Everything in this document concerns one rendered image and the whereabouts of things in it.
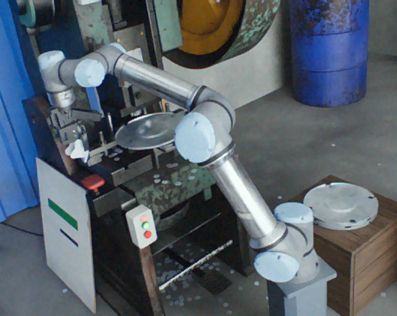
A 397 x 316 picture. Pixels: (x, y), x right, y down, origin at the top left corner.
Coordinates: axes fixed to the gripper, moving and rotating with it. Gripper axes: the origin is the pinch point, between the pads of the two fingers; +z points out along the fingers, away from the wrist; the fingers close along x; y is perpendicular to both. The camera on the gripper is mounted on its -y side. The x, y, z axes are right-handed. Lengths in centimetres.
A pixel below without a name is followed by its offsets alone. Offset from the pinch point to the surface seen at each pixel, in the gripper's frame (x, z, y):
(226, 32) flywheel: 0, -24, -66
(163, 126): -7.6, 5.3, -36.0
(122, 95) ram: -15.0, -9.8, -25.6
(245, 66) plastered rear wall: -138, 53, -204
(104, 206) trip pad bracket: 3.2, 18.1, -0.3
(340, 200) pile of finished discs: 38, 46, -85
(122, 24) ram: -19, -33, -34
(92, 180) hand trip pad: 0.2, 8.5, 0.1
